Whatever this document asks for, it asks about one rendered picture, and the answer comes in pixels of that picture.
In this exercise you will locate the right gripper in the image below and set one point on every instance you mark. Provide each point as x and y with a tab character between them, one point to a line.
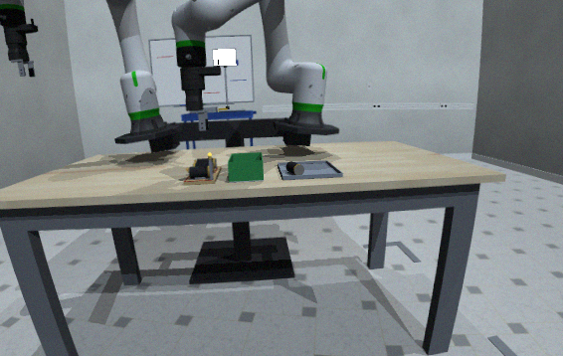
15	37

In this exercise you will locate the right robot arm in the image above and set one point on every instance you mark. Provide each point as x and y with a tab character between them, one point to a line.
137	84

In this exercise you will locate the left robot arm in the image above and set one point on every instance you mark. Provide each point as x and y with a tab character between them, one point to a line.
306	81

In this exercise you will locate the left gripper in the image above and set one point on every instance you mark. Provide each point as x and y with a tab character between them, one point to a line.
191	59

